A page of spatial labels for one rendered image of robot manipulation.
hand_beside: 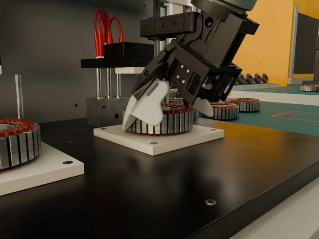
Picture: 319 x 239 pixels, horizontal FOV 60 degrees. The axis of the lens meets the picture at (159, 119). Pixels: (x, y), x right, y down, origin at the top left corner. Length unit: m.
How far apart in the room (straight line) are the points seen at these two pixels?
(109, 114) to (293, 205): 0.35
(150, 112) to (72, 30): 0.33
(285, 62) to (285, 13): 0.60
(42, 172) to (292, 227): 0.22
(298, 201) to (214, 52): 0.18
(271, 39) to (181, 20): 3.60
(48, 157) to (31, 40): 0.33
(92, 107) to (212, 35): 0.28
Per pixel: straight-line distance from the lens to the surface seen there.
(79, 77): 0.64
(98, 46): 0.55
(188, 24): 0.37
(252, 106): 0.90
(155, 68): 0.36
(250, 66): 4.07
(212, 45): 0.35
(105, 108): 0.52
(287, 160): 0.36
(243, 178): 0.29
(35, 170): 0.29
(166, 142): 0.36
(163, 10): 0.71
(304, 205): 0.31
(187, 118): 0.41
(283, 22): 3.92
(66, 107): 0.63
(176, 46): 0.36
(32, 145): 0.31
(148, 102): 0.37
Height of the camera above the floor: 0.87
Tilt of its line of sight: 10 degrees down
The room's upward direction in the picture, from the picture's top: straight up
